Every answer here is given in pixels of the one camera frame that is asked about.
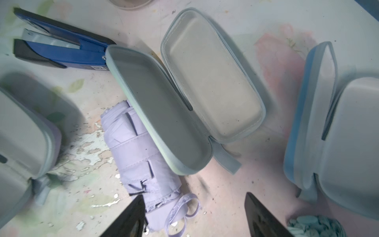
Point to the lavender open umbrella case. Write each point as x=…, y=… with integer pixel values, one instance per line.
x=30, y=146

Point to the clear tape roll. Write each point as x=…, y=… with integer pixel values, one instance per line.
x=130, y=4

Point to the blue open umbrella case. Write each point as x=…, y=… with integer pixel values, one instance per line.
x=333, y=145

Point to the mint green umbrella case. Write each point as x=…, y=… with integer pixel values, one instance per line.
x=196, y=100

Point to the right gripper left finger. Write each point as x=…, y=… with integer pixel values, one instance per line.
x=131, y=221

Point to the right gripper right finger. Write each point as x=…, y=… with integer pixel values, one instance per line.
x=261, y=222

